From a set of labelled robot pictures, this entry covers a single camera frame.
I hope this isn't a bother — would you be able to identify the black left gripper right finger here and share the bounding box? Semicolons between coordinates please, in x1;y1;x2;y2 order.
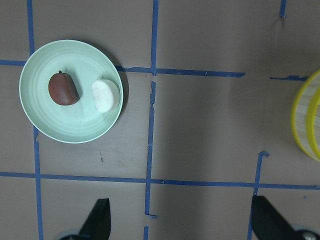
251;196;298;240

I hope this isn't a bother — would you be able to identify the yellow bottom steamer layer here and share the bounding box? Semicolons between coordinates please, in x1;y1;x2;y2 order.
290;70;320;160

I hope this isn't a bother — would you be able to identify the white bun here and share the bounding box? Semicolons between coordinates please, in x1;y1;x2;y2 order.
91;79;121;113

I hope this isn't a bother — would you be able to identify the light green plate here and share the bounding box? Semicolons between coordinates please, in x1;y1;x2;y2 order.
19;40;124;144

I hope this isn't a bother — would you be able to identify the yellow steamer layer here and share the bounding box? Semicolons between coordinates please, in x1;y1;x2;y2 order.
290;70;320;160
305;87;320;162

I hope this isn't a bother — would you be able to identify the brown bun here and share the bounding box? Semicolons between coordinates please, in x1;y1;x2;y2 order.
48;70;80;106

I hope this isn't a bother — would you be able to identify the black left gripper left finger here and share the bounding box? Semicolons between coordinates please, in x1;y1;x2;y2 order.
78;198;111;240

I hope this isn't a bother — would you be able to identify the yellow top steamer layer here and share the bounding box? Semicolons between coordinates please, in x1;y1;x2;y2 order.
305;87;320;162

